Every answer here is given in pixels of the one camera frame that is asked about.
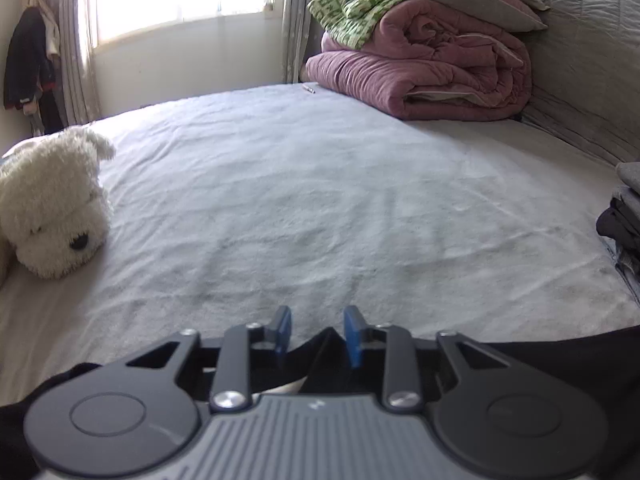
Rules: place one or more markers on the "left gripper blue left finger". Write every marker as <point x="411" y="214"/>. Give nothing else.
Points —
<point x="231" y="388"/>

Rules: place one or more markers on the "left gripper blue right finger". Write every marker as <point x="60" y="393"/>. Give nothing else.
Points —
<point x="394" y="348"/>

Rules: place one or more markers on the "black and cream raglan sweatshirt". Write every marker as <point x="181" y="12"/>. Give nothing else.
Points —
<point x="605" y="366"/>

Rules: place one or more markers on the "dark clothes hanging on rack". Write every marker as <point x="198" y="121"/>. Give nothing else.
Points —
<point x="29" y="79"/>

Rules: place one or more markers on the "grey bed sheet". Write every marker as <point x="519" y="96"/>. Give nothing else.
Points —
<point x="231" y="205"/>

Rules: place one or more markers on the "white plush dog toy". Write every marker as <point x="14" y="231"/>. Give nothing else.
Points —
<point x="55" y="213"/>

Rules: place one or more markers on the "black folded garment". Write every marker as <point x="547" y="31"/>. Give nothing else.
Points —
<point x="621" y="224"/>

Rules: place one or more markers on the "top grey folded garment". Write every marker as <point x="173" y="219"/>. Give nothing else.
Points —
<point x="629" y="173"/>

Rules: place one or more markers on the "pink folded quilt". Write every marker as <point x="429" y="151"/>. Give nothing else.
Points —
<point x="427" y="61"/>

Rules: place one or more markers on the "grey dotted curtain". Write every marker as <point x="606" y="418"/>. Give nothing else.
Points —
<point x="296" y="24"/>

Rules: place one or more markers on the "grey padded headboard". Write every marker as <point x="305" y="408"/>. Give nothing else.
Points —
<point x="586" y="76"/>

